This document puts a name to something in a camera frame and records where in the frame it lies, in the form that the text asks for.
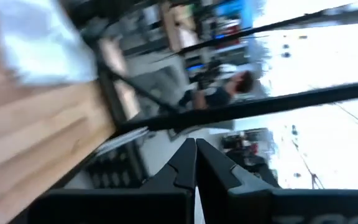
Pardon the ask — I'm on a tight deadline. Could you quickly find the person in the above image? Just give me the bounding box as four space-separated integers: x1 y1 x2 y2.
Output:
178 70 256 111

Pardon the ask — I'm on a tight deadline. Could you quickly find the black perforated side panel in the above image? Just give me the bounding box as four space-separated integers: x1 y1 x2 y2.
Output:
84 144 150 189

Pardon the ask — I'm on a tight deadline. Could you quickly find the silver mounting plate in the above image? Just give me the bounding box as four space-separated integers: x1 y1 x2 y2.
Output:
95 126 150 157

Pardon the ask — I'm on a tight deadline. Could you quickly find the white cloth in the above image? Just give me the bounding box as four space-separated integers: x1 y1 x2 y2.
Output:
0 0 98 85

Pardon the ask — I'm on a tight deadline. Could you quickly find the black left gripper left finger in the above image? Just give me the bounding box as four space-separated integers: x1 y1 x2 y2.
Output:
26 138 198 224

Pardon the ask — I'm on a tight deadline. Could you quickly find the black table frame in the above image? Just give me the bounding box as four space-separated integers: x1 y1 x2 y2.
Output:
57 0 358 138

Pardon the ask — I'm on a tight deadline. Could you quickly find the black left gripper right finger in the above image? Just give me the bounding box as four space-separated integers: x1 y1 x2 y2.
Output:
196 138 358 224

